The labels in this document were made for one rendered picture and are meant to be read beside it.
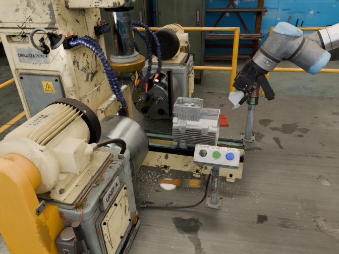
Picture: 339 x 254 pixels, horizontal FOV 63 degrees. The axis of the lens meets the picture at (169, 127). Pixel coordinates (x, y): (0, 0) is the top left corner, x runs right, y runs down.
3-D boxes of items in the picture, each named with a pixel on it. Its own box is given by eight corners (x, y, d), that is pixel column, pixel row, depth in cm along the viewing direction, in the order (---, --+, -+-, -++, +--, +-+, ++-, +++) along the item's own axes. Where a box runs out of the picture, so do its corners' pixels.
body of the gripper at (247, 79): (232, 80, 115) (250, 56, 109) (250, 91, 115) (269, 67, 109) (231, 87, 109) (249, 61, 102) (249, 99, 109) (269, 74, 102)
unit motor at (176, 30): (151, 96, 185) (147, 29, 164) (165, 78, 212) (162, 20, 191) (189, 99, 179) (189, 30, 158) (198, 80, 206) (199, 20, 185)
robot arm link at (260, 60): (278, 58, 107) (280, 66, 99) (270, 69, 110) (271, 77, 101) (259, 46, 107) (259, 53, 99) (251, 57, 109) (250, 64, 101)
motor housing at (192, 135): (172, 152, 132) (171, 117, 123) (181, 132, 148) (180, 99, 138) (214, 157, 127) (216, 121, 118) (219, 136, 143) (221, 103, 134)
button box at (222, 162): (193, 164, 110) (192, 161, 105) (196, 146, 113) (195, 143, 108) (238, 170, 106) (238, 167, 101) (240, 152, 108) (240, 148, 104)
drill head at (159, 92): (128, 124, 158) (123, 82, 146) (151, 96, 193) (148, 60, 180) (170, 129, 152) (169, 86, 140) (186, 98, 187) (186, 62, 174)
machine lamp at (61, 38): (23, 62, 104) (12, 27, 98) (42, 54, 114) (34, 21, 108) (65, 64, 100) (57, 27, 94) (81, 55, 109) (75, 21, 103)
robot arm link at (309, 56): (329, 49, 103) (300, 32, 102) (336, 58, 93) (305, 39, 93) (311, 70, 108) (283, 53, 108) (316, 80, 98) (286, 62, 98)
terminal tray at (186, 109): (173, 120, 128) (173, 106, 124) (178, 110, 137) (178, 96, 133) (199, 122, 125) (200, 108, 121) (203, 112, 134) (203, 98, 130)
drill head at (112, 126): (60, 210, 103) (42, 155, 91) (104, 154, 134) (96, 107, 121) (122, 223, 97) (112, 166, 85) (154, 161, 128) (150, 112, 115)
